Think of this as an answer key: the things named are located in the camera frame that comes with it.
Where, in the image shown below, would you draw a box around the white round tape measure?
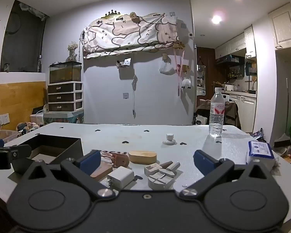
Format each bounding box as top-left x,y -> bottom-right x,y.
148,173 -> 176,190

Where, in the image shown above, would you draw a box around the glass fish tank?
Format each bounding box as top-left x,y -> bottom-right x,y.
49,61 -> 82,84

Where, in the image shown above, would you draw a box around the clear plastic water bottle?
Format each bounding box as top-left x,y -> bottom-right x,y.
209,87 -> 225,138

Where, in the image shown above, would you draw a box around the pink eyelash curler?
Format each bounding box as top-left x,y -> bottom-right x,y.
100,151 -> 130,168

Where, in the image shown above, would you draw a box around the white knob suction hook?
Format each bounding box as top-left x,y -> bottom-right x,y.
162,133 -> 177,145

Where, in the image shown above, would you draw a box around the clear plastic storage bin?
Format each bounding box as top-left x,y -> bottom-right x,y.
0,130 -> 19,144

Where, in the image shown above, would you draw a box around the patterned teal storage chest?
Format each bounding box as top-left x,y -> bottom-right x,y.
43,110 -> 84,125

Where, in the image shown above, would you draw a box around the oval wooden block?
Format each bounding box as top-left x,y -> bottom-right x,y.
128,150 -> 157,165

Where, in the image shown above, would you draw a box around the white wall power sockets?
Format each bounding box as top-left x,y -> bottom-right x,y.
0,113 -> 10,126

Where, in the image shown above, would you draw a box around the black storage box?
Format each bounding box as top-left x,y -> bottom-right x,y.
12,134 -> 83,175

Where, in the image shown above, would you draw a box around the square wooden coaster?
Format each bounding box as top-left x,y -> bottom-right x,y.
90,161 -> 113,181

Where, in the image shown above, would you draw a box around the pile of plush toys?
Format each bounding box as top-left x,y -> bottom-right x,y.
16,122 -> 43,136

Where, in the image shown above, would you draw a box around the cartoon print hanging blanket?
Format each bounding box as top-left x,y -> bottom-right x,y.
81,12 -> 179,59

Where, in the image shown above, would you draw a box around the white usb wall charger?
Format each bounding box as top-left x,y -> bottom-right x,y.
107,166 -> 134,189

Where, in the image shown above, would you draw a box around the white hanging bag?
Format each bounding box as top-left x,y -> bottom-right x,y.
159,60 -> 176,75

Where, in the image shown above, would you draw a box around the white plush wall toy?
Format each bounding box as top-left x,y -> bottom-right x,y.
181,78 -> 192,89

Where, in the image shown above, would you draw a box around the blue white tissue pack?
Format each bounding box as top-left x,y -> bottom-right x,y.
246,140 -> 276,171

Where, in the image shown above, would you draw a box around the white three-drawer cabinet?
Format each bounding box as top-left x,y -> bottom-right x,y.
48,81 -> 83,113

